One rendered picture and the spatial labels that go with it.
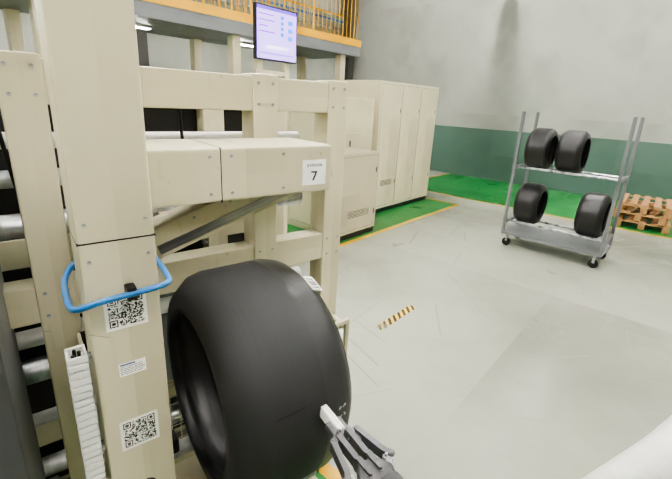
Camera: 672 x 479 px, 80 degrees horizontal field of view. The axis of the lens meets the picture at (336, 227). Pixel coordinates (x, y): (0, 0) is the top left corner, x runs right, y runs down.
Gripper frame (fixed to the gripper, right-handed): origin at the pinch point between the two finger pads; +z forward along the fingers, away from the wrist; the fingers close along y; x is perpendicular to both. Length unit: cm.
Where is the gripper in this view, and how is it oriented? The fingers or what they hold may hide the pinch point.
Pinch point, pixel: (331, 421)
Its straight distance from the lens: 97.5
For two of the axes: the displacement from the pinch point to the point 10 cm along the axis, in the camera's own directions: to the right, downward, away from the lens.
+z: -5.9, -4.0, 7.0
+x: -1.4, 9.1, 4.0
